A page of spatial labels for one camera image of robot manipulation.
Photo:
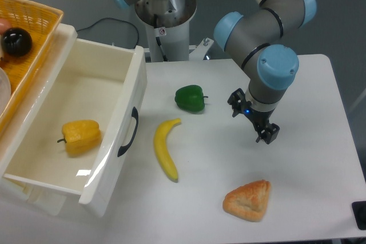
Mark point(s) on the black round ball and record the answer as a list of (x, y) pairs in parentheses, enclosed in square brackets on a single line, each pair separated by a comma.
[(16, 42)]

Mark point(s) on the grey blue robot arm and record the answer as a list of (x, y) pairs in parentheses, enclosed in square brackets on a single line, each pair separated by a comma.
[(252, 42)]

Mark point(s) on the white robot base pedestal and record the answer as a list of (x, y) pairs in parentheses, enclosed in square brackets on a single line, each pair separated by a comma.
[(167, 26)]

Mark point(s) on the yellow banana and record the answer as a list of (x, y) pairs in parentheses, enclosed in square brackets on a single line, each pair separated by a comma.
[(161, 149)]

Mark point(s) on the white plate in basket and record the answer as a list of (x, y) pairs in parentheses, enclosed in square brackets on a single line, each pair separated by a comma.
[(5, 90)]

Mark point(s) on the green bell pepper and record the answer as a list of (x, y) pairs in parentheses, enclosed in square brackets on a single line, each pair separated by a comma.
[(190, 98)]

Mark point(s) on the yellow bell pepper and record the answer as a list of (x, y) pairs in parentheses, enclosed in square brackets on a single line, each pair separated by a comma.
[(80, 136)]

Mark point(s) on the triangular pastry bread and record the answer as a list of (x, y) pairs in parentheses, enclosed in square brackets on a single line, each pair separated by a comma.
[(248, 202)]

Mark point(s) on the orange wicker basket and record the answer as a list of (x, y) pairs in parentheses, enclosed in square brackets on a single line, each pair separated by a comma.
[(41, 22)]

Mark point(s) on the white drawer cabinet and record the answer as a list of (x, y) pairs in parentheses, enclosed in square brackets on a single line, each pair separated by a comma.
[(27, 194)]

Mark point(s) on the black device at edge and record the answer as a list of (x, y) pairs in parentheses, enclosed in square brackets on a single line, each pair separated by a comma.
[(359, 211)]

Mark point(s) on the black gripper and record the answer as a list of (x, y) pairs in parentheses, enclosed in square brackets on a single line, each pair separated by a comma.
[(267, 132)]

